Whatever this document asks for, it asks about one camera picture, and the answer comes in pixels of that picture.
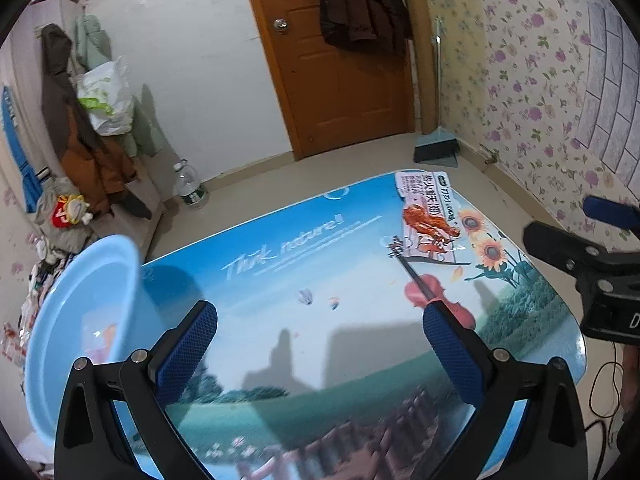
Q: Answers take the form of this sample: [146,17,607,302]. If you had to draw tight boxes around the light blue plastic basin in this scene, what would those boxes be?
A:
[24,234,143,453]

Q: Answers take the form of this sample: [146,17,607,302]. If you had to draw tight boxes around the blue bag strap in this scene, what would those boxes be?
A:
[0,85,43,213]

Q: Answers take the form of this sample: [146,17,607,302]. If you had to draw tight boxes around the brown orange hanging jacket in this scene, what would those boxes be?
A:
[40,24,153,220]

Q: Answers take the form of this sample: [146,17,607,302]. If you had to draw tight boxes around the red plush charm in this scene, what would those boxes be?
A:
[50,195,76,228]

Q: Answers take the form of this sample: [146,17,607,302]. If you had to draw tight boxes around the black floor cable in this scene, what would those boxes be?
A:
[589,360,626,480]

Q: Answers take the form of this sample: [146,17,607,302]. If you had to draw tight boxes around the white yellow plush toy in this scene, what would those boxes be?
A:
[67,195,95,226]

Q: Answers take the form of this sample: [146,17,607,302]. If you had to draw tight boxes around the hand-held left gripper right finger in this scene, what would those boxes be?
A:
[422,301,586,480]

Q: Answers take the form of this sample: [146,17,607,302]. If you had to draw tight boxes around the pile of packets and bottles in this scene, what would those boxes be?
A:
[0,255,53,366]

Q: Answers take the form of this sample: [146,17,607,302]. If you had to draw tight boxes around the large clear water jug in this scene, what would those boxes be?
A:
[172,159,210,210]

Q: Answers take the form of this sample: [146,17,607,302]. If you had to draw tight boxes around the grey shoulder bag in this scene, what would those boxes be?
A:
[34,177,96,256]

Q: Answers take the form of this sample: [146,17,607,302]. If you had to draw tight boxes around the red printed snack packet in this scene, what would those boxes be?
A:
[395,170,473,266]

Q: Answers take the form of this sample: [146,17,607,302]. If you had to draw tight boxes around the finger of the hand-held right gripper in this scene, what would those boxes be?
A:
[522,221,617,283]
[582,196,640,241]

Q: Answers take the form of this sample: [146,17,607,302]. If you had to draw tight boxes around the pale green hanging jacket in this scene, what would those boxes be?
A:
[75,14,166,158]

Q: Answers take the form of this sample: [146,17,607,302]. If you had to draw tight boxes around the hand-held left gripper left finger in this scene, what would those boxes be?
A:
[54,300,219,480]

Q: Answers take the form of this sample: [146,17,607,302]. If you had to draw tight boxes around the broom with dustpan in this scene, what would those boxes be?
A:
[414,17,460,167]

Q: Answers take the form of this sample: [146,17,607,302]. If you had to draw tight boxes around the dark brown jacket on door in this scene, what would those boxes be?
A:
[320,0,413,53]

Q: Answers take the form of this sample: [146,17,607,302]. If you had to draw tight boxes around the white green plastic bag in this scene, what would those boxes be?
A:
[76,57,135,136]

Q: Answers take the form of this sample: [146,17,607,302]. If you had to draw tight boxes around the brown wooden door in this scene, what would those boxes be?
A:
[240,0,416,161]

